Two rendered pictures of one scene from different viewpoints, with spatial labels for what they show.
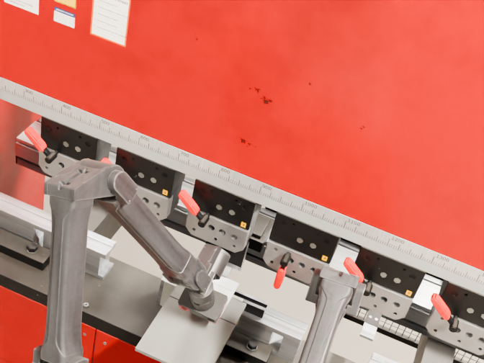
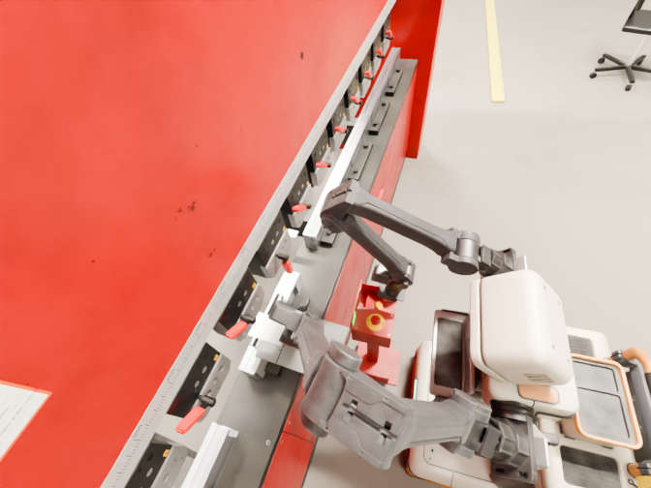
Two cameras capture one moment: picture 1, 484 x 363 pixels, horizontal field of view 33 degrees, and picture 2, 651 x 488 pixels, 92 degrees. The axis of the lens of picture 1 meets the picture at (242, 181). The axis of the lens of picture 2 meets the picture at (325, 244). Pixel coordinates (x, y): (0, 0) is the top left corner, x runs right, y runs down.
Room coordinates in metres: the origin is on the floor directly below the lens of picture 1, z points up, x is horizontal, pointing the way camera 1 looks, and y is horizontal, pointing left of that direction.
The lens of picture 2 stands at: (1.06, 0.33, 2.00)
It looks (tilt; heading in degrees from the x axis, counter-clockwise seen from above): 54 degrees down; 286
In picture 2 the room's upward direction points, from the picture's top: 11 degrees counter-clockwise
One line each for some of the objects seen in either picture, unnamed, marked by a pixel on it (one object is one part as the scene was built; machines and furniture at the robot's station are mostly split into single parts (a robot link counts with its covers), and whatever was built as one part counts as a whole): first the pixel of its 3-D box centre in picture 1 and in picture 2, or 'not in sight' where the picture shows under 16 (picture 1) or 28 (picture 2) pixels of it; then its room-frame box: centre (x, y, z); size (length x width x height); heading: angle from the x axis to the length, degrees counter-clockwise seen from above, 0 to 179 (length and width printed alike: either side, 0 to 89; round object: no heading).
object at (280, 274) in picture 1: (281, 270); (284, 263); (1.34, -0.14, 1.20); 0.04 x 0.02 x 0.10; 168
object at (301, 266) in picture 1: (304, 240); (264, 243); (1.40, -0.17, 1.26); 0.15 x 0.09 x 0.17; 78
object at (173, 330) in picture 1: (193, 325); (302, 342); (1.29, 0.03, 1.00); 0.26 x 0.18 x 0.01; 168
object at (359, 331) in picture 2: not in sight; (375, 314); (1.06, -0.19, 0.75); 0.20 x 0.16 x 0.18; 82
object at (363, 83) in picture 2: not in sight; (357, 73); (1.18, -1.15, 1.26); 0.15 x 0.09 x 0.17; 78
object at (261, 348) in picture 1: (214, 334); (289, 333); (1.37, -0.03, 0.89); 0.30 x 0.05 x 0.03; 78
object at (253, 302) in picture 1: (229, 294); (267, 320); (1.43, -0.04, 0.99); 0.20 x 0.03 x 0.03; 78
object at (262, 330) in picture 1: (230, 313); (274, 321); (1.43, -0.06, 0.92); 0.39 x 0.06 x 0.10; 78
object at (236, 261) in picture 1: (225, 250); not in sight; (1.44, 0.00, 1.13); 0.10 x 0.02 x 0.10; 78
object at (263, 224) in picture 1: (238, 243); not in sight; (1.60, -0.03, 1.01); 0.26 x 0.12 x 0.05; 168
